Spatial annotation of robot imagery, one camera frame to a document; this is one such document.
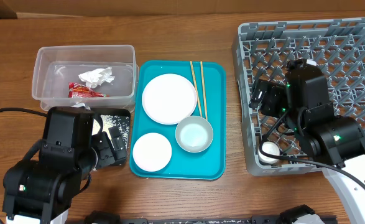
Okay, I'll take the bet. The wooden chopstick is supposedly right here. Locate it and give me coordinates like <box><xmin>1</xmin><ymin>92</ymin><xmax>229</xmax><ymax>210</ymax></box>
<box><xmin>200</xmin><ymin>61</ymin><xmax>208</xmax><ymax>120</ymax></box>
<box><xmin>190</xmin><ymin>61</ymin><xmax>203</xmax><ymax>117</ymax></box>

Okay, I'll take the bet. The teal serving tray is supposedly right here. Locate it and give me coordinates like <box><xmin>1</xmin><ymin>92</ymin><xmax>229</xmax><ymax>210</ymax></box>
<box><xmin>129</xmin><ymin>60</ymin><xmax>226</xmax><ymax>180</ymax></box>

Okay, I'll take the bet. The clear plastic bin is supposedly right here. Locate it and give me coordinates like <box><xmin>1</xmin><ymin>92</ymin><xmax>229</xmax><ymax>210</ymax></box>
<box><xmin>32</xmin><ymin>45</ymin><xmax>139</xmax><ymax>111</ymax></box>

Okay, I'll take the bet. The small pink bowl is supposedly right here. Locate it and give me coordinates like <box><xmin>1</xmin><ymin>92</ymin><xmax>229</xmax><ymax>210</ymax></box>
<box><xmin>132</xmin><ymin>133</ymin><xmax>172</xmax><ymax>172</ymax></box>

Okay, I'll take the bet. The red snack wrapper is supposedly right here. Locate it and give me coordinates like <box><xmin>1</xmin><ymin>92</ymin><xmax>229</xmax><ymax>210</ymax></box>
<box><xmin>68</xmin><ymin>83</ymin><xmax>107</xmax><ymax>98</ymax></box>

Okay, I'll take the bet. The white tissue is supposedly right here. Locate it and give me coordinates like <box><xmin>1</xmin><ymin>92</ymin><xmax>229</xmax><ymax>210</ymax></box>
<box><xmin>78</xmin><ymin>67</ymin><xmax>115</xmax><ymax>88</ymax></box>

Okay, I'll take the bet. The black plastic tray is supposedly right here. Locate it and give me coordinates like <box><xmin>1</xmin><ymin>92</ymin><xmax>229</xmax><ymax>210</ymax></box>
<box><xmin>91</xmin><ymin>108</ymin><xmax>131</xmax><ymax>170</ymax></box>

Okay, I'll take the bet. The large white plate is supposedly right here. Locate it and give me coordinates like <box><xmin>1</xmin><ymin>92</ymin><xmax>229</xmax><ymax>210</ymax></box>
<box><xmin>142</xmin><ymin>73</ymin><xmax>197</xmax><ymax>125</ymax></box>

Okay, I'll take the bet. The grey bowl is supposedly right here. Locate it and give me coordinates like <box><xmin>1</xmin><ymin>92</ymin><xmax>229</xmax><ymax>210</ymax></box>
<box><xmin>175</xmin><ymin>116</ymin><xmax>214</xmax><ymax>153</ymax></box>

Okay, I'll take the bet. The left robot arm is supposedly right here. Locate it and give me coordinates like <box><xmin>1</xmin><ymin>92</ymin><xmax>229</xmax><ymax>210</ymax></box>
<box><xmin>2</xmin><ymin>106</ymin><xmax>131</xmax><ymax>223</ymax></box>

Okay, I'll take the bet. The small white cup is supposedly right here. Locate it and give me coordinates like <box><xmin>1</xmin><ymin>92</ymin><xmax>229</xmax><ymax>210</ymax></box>
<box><xmin>258</xmin><ymin>141</ymin><xmax>280</xmax><ymax>164</ymax></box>

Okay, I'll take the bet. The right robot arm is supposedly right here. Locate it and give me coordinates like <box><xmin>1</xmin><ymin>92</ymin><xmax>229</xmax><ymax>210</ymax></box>
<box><xmin>249</xmin><ymin>58</ymin><xmax>365</xmax><ymax>223</ymax></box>

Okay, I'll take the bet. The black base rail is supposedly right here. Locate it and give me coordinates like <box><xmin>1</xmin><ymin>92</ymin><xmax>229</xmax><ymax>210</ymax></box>
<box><xmin>78</xmin><ymin>205</ymin><xmax>338</xmax><ymax>224</ymax></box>

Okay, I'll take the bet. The grey dishwasher rack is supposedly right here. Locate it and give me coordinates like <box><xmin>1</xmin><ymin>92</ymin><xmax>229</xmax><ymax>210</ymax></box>
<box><xmin>231</xmin><ymin>17</ymin><xmax>365</xmax><ymax>176</ymax></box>

